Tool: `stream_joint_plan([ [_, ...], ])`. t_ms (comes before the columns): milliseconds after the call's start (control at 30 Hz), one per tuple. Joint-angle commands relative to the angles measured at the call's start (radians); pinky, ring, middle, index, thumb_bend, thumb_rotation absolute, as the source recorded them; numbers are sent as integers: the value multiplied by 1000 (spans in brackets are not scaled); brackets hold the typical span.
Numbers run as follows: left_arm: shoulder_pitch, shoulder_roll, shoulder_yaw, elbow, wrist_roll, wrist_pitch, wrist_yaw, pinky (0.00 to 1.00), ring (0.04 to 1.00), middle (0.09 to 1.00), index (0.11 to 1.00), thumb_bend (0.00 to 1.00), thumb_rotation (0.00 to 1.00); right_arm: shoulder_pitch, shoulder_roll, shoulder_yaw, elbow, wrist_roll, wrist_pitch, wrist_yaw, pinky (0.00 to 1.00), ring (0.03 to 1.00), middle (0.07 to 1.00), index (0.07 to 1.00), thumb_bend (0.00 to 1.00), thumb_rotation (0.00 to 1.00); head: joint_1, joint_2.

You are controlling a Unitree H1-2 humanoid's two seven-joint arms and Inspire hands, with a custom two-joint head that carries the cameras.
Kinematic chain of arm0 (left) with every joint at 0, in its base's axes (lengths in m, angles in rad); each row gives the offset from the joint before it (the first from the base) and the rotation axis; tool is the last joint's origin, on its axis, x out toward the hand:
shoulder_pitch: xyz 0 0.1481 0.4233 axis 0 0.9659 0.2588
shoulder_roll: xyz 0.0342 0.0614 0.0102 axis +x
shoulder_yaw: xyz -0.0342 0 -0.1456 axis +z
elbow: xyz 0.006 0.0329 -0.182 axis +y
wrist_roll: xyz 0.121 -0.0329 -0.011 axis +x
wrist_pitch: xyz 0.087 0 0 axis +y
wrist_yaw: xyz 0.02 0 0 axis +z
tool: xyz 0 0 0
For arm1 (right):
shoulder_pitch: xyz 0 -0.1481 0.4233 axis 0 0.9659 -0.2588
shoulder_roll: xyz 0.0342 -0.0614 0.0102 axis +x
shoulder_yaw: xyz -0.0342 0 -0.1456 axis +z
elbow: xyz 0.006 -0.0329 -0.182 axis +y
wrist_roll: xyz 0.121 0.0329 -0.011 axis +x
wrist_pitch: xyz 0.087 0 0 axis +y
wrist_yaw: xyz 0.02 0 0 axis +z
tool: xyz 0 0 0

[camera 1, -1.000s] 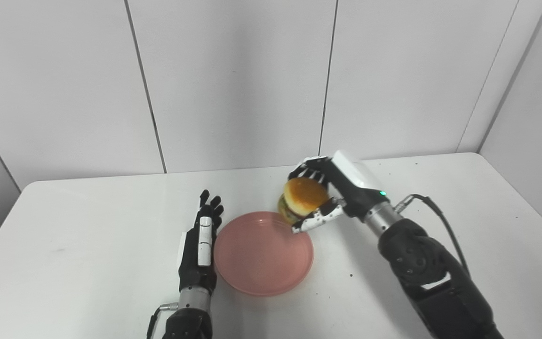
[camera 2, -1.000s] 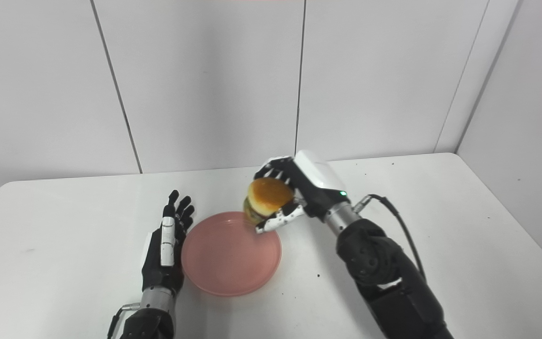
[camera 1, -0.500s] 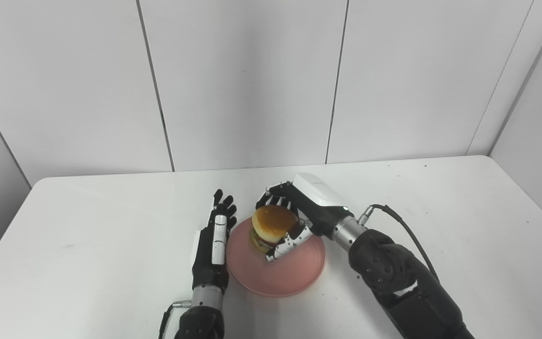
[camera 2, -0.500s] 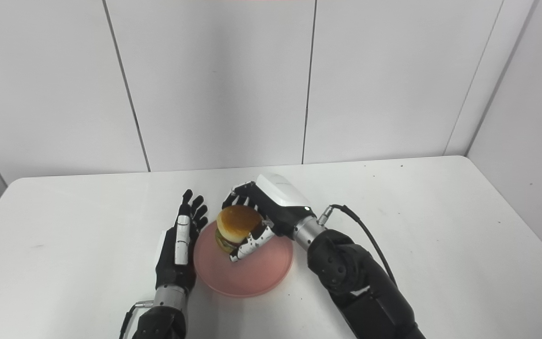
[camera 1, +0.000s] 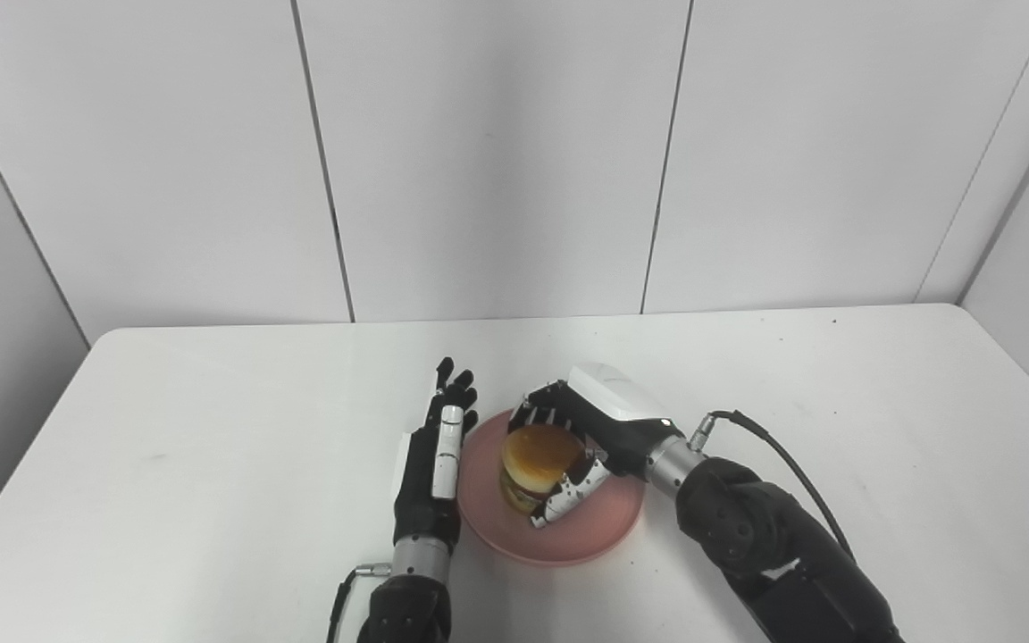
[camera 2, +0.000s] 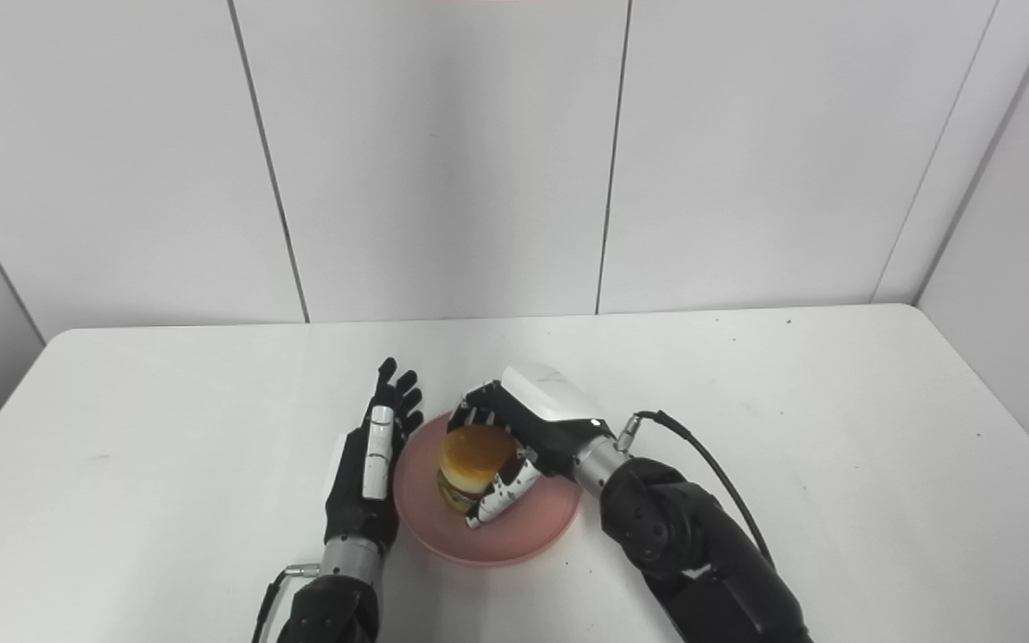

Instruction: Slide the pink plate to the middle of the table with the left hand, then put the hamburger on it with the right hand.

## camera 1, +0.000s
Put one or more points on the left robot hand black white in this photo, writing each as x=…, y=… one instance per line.
x=430, y=491

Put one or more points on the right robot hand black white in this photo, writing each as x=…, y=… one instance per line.
x=608, y=420

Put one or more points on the toy hamburger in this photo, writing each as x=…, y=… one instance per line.
x=537, y=464

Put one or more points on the pink round plate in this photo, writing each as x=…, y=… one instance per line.
x=559, y=527

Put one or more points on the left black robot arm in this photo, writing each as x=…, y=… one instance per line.
x=407, y=598

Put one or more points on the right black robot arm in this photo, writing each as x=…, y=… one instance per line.
x=773, y=554

